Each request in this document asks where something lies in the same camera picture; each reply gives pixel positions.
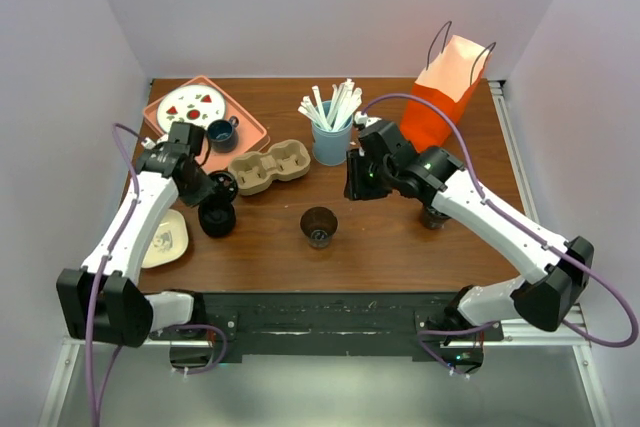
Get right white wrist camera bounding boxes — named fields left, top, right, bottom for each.
left=352, top=111, right=381, bottom=131

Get watermelon pattern plate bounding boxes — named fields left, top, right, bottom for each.
left=156, top=84, right=227, bottom=133

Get black coffee cup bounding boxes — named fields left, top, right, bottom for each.
left=300, top=206, right=338, bottom=249
left=420, top=206, right=450, bottom=230

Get dark blue mug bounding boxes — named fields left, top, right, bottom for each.
left=206, top=116, right=239, bottom=154

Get white wrapped straws bundle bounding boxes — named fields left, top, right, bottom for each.
left=297, top=78, right=362, bottom=132

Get stack of black lids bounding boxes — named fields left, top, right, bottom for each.
left=198, top=196, right=236, bottom=238

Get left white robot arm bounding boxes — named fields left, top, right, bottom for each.
left=56, top=122, right=214, bottom=347

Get black lid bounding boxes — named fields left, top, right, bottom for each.
left=208, top=170, right=239, bottom=203

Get blue straw holder cup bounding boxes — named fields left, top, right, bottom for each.
left=311, top=117, right=353, bottom=166

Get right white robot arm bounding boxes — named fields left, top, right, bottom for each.
left=344, top=114, right=594, bottom=340

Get cardboard cup carrier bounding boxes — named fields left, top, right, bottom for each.
left=228, top=139, right=311, bottom=196

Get aluminium frame rail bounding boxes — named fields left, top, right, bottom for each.
left=488, top=81, right=613, bottom=426

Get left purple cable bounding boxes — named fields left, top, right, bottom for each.
left=83, top=122, right=151, bottom=427

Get cream panda plate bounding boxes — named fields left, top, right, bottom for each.
left=142, top=209, right=189, bottom=269

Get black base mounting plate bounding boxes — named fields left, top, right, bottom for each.
left=149, top=290, right=506, bottom=366

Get orange paper bag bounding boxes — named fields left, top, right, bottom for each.
left=400, top=21, right=495, bottom=151

